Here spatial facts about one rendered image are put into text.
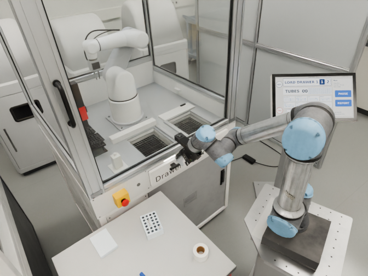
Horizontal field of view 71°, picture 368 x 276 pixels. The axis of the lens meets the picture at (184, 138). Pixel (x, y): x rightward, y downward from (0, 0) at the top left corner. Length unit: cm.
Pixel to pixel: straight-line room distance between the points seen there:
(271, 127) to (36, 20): 87
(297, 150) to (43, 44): 86
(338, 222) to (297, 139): 79
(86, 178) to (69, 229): 132
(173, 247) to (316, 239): 64
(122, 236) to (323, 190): 197
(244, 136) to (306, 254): 56
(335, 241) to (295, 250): 24
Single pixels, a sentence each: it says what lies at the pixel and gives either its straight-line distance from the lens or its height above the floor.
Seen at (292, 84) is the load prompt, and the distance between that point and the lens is 184.
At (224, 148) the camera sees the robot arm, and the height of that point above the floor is 120.
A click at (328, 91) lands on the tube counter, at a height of 111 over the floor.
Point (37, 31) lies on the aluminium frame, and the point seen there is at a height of 170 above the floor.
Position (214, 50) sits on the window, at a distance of 142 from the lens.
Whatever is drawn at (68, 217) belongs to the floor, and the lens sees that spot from 263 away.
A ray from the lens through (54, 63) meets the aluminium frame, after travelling 100.
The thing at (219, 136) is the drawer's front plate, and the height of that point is 91.
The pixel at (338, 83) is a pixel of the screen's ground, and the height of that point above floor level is 115.
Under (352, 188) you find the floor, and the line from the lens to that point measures 292.
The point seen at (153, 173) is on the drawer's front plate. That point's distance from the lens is 143.
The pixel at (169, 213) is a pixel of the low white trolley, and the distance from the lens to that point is 143.
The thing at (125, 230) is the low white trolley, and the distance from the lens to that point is 141.
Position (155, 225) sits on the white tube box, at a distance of 135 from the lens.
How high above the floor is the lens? 189
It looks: 36 degrees down
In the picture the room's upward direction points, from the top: 3 degrees counter-clockwise
